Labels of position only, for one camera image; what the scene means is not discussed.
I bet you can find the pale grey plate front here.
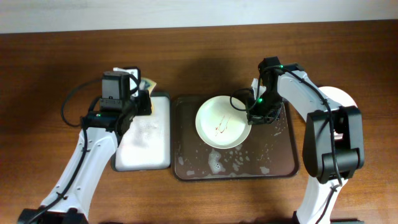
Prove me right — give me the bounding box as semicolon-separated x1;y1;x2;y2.
318;86;358;141

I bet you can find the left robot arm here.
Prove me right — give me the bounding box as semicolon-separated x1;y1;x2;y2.
17;67;152;223

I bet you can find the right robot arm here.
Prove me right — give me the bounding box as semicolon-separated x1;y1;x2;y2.
246;57;364;223

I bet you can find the green and yellow sponge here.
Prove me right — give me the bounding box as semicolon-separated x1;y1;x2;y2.
139;78;157;94

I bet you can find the dark brown serving tray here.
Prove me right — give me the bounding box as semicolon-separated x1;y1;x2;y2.
172;96;299;181

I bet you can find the white plate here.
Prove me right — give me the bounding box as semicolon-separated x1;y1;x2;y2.
195;95;251;149

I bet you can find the black tray with soapy foam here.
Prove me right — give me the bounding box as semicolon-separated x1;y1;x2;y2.
111;92;171;172

